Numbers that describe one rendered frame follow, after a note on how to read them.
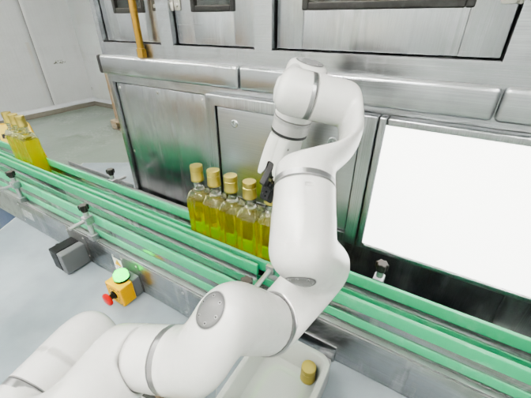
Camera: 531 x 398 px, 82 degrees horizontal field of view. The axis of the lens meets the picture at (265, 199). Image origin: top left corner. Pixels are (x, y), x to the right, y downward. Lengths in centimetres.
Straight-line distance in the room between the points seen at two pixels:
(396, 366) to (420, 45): 66
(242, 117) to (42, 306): 82
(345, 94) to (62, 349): 56
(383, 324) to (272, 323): 40
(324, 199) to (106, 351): 34
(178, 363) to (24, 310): 86
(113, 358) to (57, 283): 78
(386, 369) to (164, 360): 55
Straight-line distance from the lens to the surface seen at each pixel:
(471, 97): 68
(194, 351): 36
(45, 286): 125
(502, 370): 77
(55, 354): 56
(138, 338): 46
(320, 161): 40
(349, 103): 51
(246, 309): 35
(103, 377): 47
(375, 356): 81
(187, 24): 97
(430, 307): 79
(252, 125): 83
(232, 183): 75
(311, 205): 37
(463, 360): 77
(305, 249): 35
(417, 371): 80
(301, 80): 49
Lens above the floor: 149
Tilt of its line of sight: 30 degrees down
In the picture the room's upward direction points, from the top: straight up
